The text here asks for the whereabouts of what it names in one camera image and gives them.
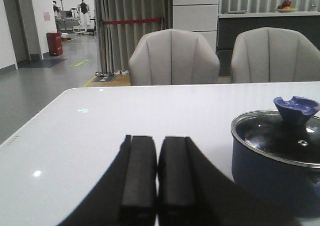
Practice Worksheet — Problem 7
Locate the fruit plate on counter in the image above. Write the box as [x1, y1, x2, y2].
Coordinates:
[276, 0, 298, 12]

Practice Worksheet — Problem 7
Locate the red barrier belt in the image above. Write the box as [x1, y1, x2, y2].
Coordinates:
[103, 17, 162, 25]

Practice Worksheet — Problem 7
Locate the grey curtain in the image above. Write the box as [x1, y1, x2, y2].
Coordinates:
[94, 0, 173, 75]

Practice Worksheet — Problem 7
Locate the red bin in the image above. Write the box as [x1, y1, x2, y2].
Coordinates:
[46, 31, 63, 56]

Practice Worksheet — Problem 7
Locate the white cabinet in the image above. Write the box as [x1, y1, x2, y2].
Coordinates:
[172, 0, 219, 51]

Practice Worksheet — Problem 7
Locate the dark counter with white top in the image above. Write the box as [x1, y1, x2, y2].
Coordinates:
[216, 11, 320, 76]

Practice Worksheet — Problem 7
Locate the left grey upholstered chair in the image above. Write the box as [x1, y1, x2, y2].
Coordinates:
[128, 28, 220, 86]

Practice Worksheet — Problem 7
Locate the right grey upholstered chair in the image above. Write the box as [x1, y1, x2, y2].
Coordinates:
[230, 27, 320, 83]

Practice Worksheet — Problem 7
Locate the glass lid with blue knob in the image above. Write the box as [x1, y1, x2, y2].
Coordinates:
[231, 96, 320, 169]

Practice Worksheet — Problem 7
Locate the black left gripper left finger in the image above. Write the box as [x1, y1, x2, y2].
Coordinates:
[60, 135, 157, 226]

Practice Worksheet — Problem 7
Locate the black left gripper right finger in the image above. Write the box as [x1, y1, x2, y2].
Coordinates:
[158, 136, 300, 226]

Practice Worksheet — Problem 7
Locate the grey upholstered chair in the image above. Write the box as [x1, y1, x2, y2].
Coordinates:
[128, 28, 220, 86]
[230, 27, 320, 83]

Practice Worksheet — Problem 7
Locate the dark blue saucepan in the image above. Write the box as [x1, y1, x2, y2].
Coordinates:
[231, 139, 320, 218]

